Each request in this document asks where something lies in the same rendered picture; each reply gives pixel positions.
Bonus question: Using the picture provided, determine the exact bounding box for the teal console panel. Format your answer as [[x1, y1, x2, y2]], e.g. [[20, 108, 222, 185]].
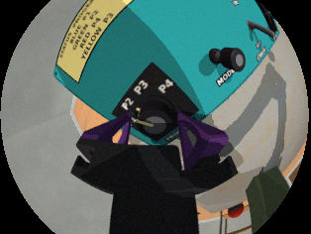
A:
[[53, 0, 279, 145]]

